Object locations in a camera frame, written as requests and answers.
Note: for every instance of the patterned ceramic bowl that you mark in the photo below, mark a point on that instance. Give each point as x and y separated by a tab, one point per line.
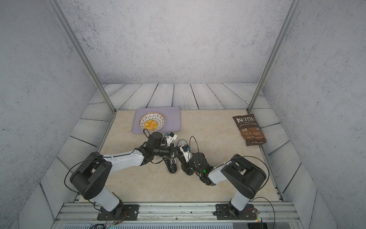
156	116

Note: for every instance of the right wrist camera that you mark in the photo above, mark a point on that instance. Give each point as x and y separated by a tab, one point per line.
185	150

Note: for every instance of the brown potato chips bag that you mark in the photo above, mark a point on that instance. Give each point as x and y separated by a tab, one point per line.
250	130

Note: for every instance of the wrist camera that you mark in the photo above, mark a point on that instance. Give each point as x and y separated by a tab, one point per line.
170	138
185	150

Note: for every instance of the black canvas sneaker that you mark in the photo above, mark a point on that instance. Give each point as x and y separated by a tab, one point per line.
182	142
170	165

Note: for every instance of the left aluminium frame post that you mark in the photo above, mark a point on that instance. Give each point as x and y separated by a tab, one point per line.
60	17

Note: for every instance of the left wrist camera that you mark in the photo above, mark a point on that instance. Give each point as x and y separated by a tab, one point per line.
170	138

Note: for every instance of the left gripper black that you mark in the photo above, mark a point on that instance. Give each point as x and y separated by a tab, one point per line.
172	150

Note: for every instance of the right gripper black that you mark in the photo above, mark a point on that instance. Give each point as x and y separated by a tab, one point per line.
182	158

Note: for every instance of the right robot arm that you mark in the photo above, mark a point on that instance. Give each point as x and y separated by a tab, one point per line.
245	176

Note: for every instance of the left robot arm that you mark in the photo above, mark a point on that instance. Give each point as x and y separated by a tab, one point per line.
90	177

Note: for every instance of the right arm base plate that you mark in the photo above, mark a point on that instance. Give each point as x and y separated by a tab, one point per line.
229	212

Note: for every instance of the right aluminium frame post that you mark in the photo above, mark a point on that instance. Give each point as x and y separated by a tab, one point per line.
274	53

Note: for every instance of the aluminium front rail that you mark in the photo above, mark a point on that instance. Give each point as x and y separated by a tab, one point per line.
271	215

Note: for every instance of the lavender tray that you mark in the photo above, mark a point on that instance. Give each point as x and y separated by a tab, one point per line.
168	119

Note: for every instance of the yellow bread roll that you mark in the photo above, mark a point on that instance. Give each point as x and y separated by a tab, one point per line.
151	125

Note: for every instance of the aluminium frame post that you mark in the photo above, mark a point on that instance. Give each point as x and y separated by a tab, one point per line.
60	17
274	53

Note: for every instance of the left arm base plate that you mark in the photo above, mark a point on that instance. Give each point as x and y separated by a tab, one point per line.
128	212

